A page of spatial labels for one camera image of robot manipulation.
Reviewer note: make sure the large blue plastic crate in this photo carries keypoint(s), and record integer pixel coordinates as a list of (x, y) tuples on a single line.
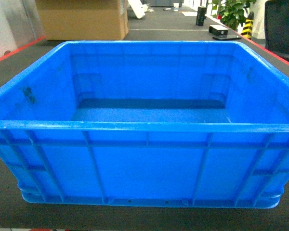
[(148, 123)]

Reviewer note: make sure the small black white box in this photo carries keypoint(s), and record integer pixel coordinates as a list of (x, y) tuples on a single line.
[(218, 30)]

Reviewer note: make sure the tall black box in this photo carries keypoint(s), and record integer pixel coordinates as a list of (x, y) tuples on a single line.
[(201, 15)]

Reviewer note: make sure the large brown cardboard box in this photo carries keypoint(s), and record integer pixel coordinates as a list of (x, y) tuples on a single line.
[(83, 19)]

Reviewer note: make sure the flat black device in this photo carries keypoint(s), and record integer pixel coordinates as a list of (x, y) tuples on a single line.
[(227, 37)]

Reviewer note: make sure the white leaning panel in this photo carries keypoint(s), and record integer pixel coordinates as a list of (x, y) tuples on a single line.
[(137, 8)]

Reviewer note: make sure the white cup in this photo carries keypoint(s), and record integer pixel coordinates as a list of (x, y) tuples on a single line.
[(176, 6)]

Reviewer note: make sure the yellow black striped bollard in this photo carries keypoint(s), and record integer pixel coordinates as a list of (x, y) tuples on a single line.
[(248, 26)]

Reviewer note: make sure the green potted plant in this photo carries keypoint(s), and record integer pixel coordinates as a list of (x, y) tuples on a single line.
[(233, 13)]

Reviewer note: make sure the black office chair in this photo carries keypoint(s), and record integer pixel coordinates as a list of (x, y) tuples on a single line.
[(276, 27)]

